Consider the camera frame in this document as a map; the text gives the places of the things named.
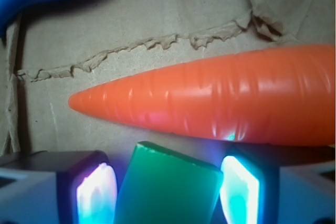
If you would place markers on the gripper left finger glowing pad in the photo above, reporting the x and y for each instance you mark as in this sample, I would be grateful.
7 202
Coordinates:
57 187

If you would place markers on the green rectangular block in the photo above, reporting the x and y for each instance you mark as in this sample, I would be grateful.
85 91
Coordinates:
164 186

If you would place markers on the brown paper bag tray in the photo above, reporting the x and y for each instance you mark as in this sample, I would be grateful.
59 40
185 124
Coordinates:
53 50

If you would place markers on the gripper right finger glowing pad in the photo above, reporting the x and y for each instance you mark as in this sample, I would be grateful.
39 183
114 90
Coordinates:
278 184

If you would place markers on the orange toy carrot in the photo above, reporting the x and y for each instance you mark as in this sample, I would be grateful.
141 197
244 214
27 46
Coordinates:
283 96

